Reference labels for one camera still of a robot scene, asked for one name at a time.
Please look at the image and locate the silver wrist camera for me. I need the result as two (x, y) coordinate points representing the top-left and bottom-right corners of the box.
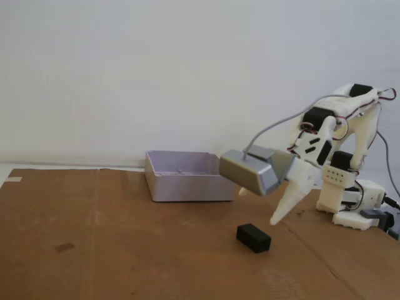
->
(218, 144), (296, 198)

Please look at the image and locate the black power cable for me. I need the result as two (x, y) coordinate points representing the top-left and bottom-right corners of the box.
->
(383, 194), (400, 211)

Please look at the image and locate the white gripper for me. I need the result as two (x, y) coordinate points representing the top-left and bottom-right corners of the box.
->
(238, 157), (323, 226)

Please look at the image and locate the grey camera cable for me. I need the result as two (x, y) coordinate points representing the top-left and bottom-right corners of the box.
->
(241, 92), (396, 203)

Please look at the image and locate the black rectangular block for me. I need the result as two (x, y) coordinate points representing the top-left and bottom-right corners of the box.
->
(236, 222), (272, 255)

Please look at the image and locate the pale plastic open box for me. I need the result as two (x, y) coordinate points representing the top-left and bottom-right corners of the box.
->
(144, 149), (236, 204)

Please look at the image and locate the grey black table clamp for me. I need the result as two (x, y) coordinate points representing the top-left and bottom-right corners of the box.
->
(359, 208), (400, 242)

